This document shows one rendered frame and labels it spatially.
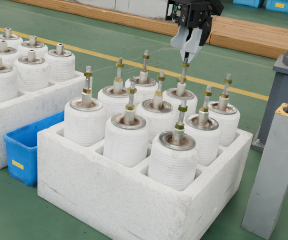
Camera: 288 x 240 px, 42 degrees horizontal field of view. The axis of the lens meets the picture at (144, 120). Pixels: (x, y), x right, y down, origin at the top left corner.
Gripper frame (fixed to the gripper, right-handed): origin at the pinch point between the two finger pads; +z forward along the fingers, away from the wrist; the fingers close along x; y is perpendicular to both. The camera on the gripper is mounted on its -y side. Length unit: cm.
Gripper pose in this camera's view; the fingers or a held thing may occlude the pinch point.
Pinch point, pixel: (189, 56)
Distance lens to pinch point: 95.7
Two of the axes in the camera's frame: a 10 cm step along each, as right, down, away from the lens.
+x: 6.9, 3.9, -6.1
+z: -1.2, 9.0, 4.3
